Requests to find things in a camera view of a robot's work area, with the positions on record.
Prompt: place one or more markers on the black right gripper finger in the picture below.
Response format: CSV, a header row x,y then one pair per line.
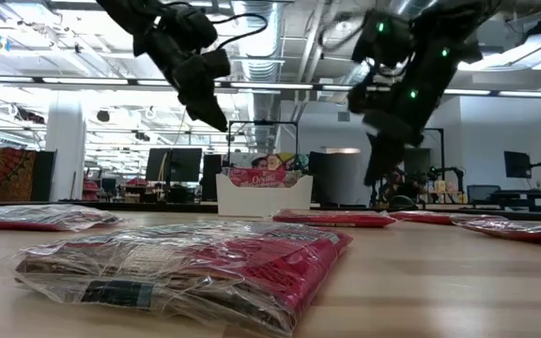
x,y
383,159

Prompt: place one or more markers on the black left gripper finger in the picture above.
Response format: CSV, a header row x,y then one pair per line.
x,y
209,112

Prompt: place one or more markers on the red popcorn bag clear wrap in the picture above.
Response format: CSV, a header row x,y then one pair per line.
x,y
251,267
430,217
40,217
519,231
336,219
261,178

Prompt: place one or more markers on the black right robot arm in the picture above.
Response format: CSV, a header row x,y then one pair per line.
x,y
458,28

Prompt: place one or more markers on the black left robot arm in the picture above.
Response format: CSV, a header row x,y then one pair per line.
x,y
139,19

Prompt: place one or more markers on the black monitor on arm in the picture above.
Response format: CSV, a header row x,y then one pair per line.
x,y
517,164

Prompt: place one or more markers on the small black robot arm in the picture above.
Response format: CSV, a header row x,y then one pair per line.
x,y
446,170

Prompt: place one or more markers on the dark grey partition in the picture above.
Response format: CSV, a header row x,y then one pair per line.
x,y
336,180

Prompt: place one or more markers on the black monitor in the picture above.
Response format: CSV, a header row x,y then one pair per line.
x,y
174,164

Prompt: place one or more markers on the black speaker tower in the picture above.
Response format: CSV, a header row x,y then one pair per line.
x,y
211,176

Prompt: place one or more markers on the long ceiling light strip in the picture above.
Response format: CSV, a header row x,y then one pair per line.
x,y
533,94
270,86

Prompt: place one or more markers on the white plastic basket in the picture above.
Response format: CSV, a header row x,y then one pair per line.
x,y
261,203

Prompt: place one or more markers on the black desk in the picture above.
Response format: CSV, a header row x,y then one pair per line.
x,y
529,194

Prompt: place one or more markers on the red mandala hanging cloth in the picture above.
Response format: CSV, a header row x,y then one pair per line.
x,y
12,173

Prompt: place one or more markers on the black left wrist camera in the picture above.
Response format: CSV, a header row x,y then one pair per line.
x,y
190,27

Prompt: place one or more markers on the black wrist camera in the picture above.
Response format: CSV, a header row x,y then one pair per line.
x,y
190,27
383,42

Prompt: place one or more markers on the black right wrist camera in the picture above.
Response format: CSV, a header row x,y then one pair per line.
x,y
383,42

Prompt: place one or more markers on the silver ventilation duct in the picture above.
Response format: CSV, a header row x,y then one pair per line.
x,y
261,61

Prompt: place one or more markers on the black aluminium table frame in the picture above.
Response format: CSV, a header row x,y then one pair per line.
x,y
158,206

